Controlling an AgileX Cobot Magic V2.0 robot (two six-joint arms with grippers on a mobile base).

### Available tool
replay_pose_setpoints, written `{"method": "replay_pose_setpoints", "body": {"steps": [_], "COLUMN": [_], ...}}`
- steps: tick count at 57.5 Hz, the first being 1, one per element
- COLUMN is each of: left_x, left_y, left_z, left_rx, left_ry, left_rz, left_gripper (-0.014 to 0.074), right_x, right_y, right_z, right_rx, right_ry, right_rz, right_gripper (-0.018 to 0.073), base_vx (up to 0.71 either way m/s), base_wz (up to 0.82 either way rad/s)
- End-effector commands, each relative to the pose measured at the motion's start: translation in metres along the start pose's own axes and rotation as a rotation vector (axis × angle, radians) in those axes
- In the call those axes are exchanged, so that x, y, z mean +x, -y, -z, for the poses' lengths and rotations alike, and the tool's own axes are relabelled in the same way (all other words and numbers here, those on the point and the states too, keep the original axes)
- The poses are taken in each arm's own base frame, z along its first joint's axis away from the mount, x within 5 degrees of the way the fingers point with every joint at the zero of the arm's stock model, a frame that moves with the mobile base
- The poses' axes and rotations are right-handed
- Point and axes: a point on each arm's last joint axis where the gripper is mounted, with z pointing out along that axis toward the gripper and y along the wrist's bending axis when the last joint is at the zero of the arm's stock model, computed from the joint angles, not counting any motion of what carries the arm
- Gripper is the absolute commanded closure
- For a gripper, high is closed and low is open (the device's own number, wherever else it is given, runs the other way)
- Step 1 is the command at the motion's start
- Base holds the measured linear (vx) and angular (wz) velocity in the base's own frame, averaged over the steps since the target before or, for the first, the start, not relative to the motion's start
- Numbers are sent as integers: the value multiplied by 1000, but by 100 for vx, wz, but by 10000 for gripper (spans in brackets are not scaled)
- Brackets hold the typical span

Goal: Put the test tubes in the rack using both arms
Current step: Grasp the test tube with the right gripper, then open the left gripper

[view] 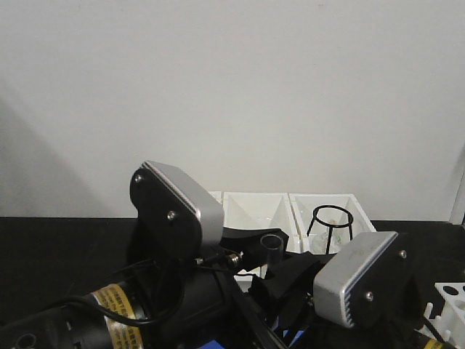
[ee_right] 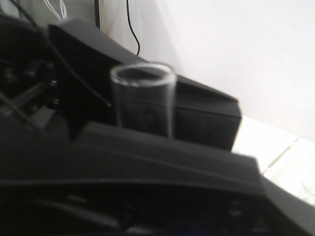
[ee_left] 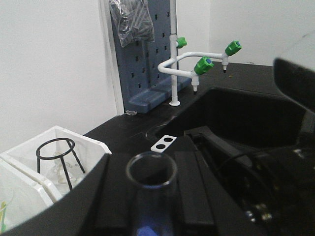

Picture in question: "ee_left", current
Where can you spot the right white storage bin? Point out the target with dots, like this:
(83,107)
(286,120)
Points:
(23,157)

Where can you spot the blue-grey pegboard drying rack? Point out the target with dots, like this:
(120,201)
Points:
(143,86)

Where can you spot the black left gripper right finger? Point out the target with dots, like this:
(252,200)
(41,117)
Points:
(204,207)

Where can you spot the white storage bin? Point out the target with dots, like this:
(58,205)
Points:
(23,157)
(21,198)

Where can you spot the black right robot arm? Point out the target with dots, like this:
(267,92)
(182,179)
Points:
(256,154)

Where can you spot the black sink basin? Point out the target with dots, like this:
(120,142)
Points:
(248,118)

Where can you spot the middle white storage bin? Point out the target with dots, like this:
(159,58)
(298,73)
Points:
(21,198)

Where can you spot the clear plastic bag of pegs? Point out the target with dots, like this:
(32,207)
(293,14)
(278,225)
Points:
(132,21)

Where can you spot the white lab faucet green knobs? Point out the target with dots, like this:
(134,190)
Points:
(202,66)

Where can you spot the glass beaker in middle bin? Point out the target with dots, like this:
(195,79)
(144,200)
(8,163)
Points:
(6,197)

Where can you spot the white test tube rack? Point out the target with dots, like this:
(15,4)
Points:
(163,144)

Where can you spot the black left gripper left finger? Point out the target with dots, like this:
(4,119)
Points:
(95,207)

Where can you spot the yellow green droppers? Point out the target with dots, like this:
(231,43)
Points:
(3,207)

